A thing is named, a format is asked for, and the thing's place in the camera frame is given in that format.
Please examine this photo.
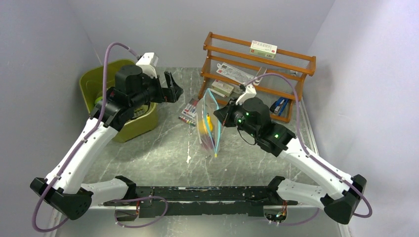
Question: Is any white green box on shelf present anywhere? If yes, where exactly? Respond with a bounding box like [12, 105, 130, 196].
[249, 40, 278, 59]

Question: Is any orange wooden shelf rack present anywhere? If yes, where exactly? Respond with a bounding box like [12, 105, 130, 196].
[198, 32, 316, 122]

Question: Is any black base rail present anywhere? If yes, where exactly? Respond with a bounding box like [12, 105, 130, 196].
[104, 186, 298, 218]

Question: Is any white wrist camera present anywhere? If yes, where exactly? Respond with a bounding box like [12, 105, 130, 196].
[235, 83, 256, 105]
[136, 52, 159, 78]

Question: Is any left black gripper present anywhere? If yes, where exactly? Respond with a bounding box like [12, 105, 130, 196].
[131, 71, 183, 110]

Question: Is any clear zip bag blue zipper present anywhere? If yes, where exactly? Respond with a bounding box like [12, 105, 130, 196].
[195, 88, 221, 158]

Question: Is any pack of coloured markers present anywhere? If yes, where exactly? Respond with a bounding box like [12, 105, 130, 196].
[178, 98, 198, 127]

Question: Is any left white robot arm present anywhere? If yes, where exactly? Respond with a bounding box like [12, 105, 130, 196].
[30, 64, 183, 220]

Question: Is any purple onion toy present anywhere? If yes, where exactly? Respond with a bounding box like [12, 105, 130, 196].
[201, 134, 215, 151]

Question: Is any small white box lower shelf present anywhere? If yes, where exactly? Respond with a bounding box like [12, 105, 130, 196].
[210, 80, 234, 97]

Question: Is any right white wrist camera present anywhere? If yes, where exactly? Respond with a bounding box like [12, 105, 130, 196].
[235, 83, 256, 105]

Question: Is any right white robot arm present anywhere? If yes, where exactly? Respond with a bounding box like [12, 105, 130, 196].
[212, 97, 367, 225]

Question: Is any yellow pear toy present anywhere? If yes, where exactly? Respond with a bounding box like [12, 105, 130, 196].
[198, 113, 213, 134]

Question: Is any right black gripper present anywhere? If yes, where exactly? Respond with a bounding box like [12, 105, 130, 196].
[214, 97, 259, 139]

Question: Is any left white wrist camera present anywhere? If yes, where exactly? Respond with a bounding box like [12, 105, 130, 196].
[136, 52, 159, 78]

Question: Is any green lime toy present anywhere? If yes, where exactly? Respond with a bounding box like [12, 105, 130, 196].
[94, 96, 103, 105]

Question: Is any olive green plastic basket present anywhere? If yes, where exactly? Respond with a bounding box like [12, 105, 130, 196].
[79, 59, 159, 143]

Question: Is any blue stapler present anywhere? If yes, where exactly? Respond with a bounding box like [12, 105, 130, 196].
[269, 97, 289, 116]

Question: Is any flat white packaged item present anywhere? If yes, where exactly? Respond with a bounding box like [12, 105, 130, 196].
[215, 62, 255, 86]

